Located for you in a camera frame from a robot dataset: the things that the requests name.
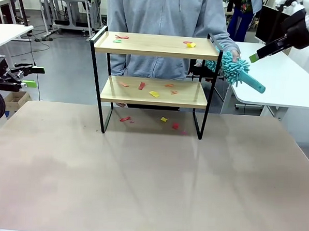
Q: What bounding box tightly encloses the bystander in blue trousers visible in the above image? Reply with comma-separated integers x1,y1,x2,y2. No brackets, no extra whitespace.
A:
225,0,262,44

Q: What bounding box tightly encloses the person's right forearm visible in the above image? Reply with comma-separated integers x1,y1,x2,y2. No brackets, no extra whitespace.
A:
104,14,132,78

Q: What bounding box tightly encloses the black floor cable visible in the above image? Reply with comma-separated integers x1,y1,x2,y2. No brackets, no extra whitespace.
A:
24,30,51,67

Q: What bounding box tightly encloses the black stand pole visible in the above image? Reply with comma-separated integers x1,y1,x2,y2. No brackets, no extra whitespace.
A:
13,0,31,27

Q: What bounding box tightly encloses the person's left hand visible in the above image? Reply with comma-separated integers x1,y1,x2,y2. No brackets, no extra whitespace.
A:
230,49,242,63

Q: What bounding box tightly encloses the large white curved desk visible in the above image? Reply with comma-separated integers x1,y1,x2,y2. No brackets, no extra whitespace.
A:
220,40,309,122

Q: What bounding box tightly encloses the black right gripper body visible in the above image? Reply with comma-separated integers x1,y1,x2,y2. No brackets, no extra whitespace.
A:
282,8,309,51

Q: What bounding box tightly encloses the black monitor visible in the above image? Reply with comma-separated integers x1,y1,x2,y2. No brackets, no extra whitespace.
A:
254,4,292,50

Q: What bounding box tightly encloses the person's left forearm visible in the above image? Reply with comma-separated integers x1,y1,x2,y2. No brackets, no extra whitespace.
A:
208,25,243,57

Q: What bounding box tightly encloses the cardboard box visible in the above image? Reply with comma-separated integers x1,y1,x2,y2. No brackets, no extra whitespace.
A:
4,89,33,113

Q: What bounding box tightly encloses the two-tier wood metal shelf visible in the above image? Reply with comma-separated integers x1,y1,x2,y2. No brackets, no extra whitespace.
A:
85,24,225,142

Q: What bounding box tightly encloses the grey-framed lab table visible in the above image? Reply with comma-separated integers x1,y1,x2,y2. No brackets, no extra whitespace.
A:
34,0,104,42

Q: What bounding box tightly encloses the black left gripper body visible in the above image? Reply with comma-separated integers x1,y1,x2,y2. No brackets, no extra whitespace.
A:
0,56,25,92

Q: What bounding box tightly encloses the black office chair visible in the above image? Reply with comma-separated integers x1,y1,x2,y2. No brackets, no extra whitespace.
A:
188,65,226,85

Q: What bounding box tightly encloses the person's grey hoodie torso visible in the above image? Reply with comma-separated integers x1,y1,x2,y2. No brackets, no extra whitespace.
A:
103,0,228,82

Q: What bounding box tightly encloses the teal chenille duster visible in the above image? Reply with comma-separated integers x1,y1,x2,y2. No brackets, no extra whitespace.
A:
202,49,268,95

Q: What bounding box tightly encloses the small white desk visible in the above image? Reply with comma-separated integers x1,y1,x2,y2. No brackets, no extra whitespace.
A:
0,23,35,63

